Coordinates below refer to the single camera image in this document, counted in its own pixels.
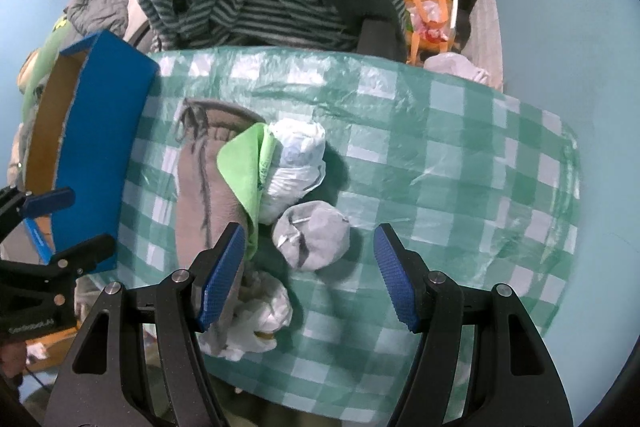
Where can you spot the grey puffer jacket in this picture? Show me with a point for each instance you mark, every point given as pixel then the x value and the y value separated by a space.
pixel 97 2

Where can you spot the grey fleece sock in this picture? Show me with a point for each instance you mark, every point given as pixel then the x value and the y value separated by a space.
pixel 200 187

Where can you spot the blue cardboard box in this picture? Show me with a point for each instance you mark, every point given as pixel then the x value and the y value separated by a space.
pixel 105 132

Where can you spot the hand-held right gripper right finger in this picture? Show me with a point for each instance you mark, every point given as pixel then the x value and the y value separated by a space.
pixel 395 277

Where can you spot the white plastic bag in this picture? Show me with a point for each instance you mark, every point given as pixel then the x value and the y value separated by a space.
pixel 457 67

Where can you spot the green printed cloth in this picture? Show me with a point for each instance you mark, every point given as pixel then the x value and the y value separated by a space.
pixel 37 67

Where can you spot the pale ribbed rug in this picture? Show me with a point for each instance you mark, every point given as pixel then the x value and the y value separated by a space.
pixel 485 37

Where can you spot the green checked tablecloth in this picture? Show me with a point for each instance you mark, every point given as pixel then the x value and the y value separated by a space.
pixel 450 157

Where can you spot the grey sock ball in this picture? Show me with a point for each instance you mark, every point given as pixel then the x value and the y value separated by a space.
pixel 315 237

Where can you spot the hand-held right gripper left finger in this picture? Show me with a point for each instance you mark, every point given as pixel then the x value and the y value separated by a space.
pixel 222 277

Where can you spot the orange plastic bag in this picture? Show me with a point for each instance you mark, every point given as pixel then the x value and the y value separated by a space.
pixel 430 22

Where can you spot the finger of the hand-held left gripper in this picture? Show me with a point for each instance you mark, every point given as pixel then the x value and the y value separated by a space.
pixel 82 254
pixel 47 202

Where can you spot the light green sock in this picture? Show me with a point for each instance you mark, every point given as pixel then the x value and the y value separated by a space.
pixel 240 167

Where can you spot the white sock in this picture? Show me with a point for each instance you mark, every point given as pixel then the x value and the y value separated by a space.
pixel 295 157
pixel 260 312

